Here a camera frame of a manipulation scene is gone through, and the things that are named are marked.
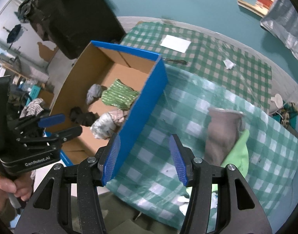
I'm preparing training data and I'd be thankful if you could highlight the grey pink patterned cloth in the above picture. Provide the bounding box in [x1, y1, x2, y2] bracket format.
[90, 108, 129, 139]

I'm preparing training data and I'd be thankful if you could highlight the green knitted sparkly cloth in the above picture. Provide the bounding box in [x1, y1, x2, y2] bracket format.
[101, 79, 140, 110]

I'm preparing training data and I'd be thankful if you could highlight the white and blue plastic bag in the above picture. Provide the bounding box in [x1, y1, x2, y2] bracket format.
[177, 192, 218, 215]

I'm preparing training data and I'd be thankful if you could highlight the person's left hand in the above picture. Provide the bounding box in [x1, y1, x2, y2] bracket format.
[0, 172, 33, 212]

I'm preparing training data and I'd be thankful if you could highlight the black sock in box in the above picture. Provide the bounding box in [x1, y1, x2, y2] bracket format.
[69, 107, 97, 127]

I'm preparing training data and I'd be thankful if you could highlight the light green microfiber cloth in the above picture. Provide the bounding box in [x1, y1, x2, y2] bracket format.
[208, 129, 249, 177]

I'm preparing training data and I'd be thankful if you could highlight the grey sock in box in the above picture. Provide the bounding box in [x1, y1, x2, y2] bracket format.
[86, 84, 103, 105]

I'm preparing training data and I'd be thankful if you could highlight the blue cardboard box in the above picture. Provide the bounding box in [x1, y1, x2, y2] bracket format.
[46, 41, 168, 176]

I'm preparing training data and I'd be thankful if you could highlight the brown knitted beanie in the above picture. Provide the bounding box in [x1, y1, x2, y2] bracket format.
[204, 107, 244, 162]

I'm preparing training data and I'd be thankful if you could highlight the white plastic spoon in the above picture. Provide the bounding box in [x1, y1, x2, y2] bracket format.
[271, 94, 283, 109]

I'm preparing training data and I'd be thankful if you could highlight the dark pen on tablecloth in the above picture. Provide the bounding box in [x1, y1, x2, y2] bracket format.
[163, 58, 188, 66]

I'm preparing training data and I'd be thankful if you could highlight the crumpled white paper scrap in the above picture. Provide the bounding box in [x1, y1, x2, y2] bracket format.
[223, 59, 236, 70]

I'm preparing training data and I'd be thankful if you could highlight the green checkered tablecloth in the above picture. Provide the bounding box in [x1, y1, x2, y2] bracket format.
[121, 22, 272, 113]

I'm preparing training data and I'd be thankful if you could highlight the white paper sheet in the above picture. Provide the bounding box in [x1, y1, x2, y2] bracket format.
[160, 35, 191, 53]

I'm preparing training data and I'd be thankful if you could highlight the silver tarp cover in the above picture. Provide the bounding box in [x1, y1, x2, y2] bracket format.
[260, 0, 298, 60]

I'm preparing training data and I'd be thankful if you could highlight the wooden plank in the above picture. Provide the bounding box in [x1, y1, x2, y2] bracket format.
[237, 0, 269, 18]

